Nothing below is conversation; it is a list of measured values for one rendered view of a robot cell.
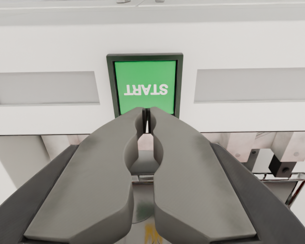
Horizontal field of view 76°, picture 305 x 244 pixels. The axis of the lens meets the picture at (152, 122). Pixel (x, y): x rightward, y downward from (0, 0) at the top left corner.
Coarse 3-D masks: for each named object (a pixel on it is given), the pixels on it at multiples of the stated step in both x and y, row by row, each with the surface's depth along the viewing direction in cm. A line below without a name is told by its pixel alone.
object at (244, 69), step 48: (0, 48) 14; (48, 48) 14; (96, 48) 14; (144, 48) 14; (192, 48) 14; (240, 48) 14; (288, 48) 14; (0, 96) 17; (48, 96) 17; (96, 96) 17; (192, 96) 16; (240, 96) 17; (288, 96) 17
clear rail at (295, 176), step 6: (132, 174) 31; (138, 174) 31; (144, 174) 31; (150, 174) 31; (258, 174) 31; (264, 174) 31; (270, 174) 31; (294, 174) 30; (300, 174) 30; (132, 180) 31; (138, 180) 31; (144, 180) 31; (150, 180) 31; (264, 180) 30; (270, 180) 30; (276, 180) 30; (282, 180) 30; (288, 180) 30; (294, 180) 30; (300, 180) 30
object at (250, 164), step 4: (252, 152) 34; (256, 152) 34; (252, 156) 35; (256, 156) 35; (248, 160) 35; (252, 160) 35; (244, 164) 36; (248, 164) 36; (252, 164) 36; (248, 168) 37; (252, 168) 37
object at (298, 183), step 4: (304, 172) 31; (296, 184) 32; (300, 184) 31; (304, 184) 31; (296, 188) 32; (300, 188) 32; (292, 192) 33; (296, 192) 32; (292, 196) 33; (296, 196) 33; (288, 200) 34; (292, 200) 33; (288, 204) 34; (292, 204) 34
